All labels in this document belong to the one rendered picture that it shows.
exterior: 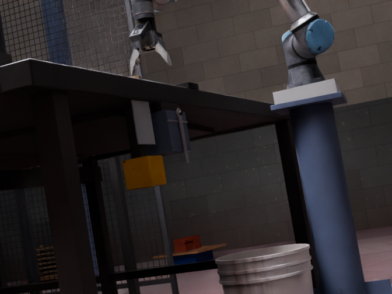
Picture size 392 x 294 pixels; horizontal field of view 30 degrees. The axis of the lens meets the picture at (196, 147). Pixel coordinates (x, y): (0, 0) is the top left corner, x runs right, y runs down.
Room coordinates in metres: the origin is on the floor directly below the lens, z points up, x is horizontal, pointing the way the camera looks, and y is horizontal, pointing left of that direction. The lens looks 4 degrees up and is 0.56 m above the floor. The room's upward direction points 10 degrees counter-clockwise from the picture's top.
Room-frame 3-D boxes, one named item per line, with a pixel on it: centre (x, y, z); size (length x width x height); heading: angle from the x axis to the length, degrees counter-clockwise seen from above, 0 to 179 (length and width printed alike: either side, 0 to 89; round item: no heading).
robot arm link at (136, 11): (2.52, 0.11, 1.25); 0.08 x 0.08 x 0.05
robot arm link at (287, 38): (2.84, -0.46, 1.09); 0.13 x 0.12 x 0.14; 18
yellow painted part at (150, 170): (1.96, 0.15, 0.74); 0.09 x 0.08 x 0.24; 157
